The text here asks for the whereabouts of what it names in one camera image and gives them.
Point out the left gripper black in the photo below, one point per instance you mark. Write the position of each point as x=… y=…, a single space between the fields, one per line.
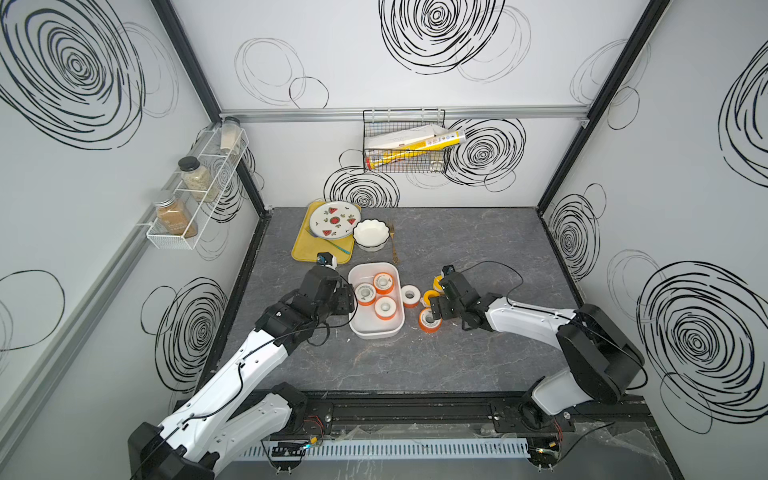
x=345 y=296

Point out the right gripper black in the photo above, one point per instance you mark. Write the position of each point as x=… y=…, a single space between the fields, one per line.
x=442 y=310

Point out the orange sealing tape roll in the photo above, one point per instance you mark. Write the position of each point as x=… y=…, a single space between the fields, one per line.
x=383 y=283
x=365 y=294
x=385 y=308

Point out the white plastic storage box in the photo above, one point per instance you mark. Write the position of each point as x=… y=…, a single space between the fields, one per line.
x=364 y=322

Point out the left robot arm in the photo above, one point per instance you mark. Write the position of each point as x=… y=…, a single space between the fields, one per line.
x=210 y=430

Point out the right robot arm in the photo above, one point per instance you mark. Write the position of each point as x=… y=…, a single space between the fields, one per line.
x=601 y=361

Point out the yellow tape roll left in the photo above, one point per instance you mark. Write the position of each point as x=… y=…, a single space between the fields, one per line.
x=429 y=296

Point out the orange tape roll front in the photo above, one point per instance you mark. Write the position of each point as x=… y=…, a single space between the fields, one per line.
x=427 y=322

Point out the orange tape roll beside box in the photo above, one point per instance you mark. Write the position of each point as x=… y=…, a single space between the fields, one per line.
x=410 y=296

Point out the yellow white foil box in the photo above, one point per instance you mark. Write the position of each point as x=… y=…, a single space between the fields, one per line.
x=422 y=144

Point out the iridescent blue-green fork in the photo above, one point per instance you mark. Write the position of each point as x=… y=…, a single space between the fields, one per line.
x=330 y=242

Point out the yellow plastic tray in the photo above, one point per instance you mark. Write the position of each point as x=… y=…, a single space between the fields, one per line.
x=306 y=248

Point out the watermelon pattern plate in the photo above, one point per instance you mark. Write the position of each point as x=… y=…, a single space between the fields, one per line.
x=334 y=220

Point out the gold ornate fork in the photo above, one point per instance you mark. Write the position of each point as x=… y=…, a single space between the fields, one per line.
x=391 y=229

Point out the white scalloped bowl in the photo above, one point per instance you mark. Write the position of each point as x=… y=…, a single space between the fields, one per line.
x=371 y=235

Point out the spice jar brown contents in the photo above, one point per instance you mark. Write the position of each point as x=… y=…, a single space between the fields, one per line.
x=173 y=214

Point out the spice jar black lid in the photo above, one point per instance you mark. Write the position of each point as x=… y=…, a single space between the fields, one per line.
x=198 y=180

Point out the spice jar far white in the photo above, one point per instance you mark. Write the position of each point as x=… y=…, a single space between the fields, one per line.
x=230 y=135

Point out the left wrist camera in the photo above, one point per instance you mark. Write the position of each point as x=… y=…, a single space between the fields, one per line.
x=327 y=259

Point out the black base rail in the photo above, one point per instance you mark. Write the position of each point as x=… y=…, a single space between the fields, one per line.
x=331 y=413

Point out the white slotted cable duct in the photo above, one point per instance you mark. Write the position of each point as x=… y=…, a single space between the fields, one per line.
x=419 y=449

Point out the white wire spice rack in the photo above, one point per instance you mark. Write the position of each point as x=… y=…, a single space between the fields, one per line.
x=212 y=219

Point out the black wire wall basket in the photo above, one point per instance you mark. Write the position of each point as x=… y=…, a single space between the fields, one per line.
x=377 y=121

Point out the silver horizontal wall rail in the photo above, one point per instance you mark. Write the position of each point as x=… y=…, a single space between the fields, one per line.
x=572 y=111

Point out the black vertical frame post right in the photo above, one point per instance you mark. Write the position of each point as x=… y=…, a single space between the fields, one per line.
x=643 y=30

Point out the black vertical frame post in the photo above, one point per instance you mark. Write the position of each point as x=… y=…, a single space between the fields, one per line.
x=174 y=29
x=643 y=30

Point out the silver left wall rail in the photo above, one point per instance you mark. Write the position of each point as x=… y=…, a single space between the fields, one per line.
x=61 y=238

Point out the black vertical frame post left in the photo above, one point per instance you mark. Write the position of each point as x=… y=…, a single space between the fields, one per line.
x=174 y=29

